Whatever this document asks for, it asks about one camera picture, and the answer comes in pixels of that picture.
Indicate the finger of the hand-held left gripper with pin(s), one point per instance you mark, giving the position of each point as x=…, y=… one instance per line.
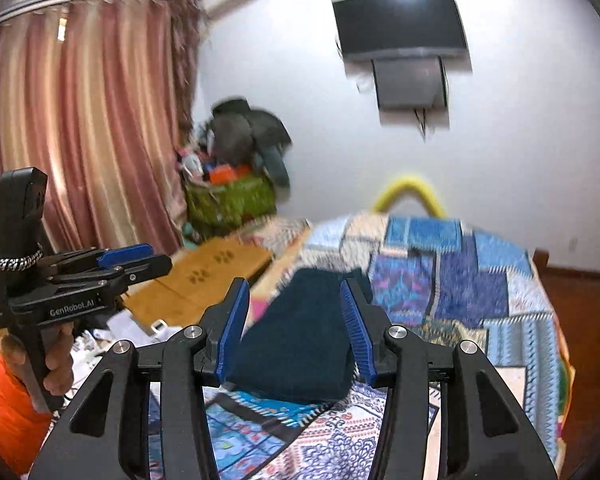
x=150, y=267
x=125, y=255

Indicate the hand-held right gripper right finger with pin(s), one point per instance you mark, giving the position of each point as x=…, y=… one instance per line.
x=357, y=330

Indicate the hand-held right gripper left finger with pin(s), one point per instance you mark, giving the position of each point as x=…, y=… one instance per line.
x=232, y=325

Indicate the dark teal fleece pants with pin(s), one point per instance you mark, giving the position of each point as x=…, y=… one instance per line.
x=300, y=340

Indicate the person's left hand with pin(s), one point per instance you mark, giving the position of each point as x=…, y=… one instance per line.
x=62, y=355

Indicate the wooden lap desk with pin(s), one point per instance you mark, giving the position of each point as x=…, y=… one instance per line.
x=190, y=280

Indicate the small white device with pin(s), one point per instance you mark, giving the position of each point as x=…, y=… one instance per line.
x=158, y=328

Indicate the green patterned bag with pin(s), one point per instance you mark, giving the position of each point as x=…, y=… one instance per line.
x=230, y=202

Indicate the orange box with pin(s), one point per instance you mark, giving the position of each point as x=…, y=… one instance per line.
x=225, y=174

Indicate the pink striped curtain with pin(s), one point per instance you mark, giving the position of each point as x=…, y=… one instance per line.
x=80, y=135

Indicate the patchwork printed quilt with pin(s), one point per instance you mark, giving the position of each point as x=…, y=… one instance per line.
x=480, y=280

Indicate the grey box under television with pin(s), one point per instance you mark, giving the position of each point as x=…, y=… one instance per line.
x=410, y=82

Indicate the yellow curved bed rail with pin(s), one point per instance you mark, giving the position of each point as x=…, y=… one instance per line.
x=407, y=185

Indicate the white curtain rail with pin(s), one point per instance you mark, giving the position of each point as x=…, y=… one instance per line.
x=80, y=2

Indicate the wall-mounted black television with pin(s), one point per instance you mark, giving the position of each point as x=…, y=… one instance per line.
x=400, y=20

